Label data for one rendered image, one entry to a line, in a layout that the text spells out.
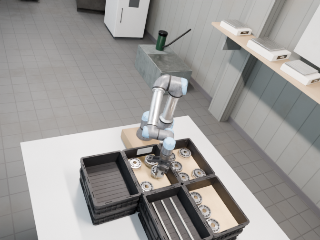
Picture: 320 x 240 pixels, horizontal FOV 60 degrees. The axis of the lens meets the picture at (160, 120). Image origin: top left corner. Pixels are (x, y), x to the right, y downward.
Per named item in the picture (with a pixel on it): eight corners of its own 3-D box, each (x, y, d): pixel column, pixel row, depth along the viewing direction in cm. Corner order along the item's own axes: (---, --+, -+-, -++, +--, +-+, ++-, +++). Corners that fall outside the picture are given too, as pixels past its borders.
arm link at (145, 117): (140, 121, 237) (143, 107, 229) (155, 124, 238) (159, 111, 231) (139, 129, 227) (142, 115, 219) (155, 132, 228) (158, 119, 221)
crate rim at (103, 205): (79, 159, 187) (79, 157, 186) (120, 152, 201) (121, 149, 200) (95, 209, 162) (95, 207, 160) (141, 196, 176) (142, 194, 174)
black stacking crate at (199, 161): (155, 154, 221) (157, 144, 214) (185, 147, 235) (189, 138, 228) (177, 194, 196) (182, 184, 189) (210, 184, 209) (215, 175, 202)
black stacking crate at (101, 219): (78, 178, 200) (78, 167, 193) (117, 170, 214) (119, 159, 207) (93, 227, 175) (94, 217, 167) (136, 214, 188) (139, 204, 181)
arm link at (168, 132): (160, 125, 190) (159, 135, 182) (175, 128, 191) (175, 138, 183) (157, 133, 195) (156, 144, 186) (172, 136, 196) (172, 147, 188)
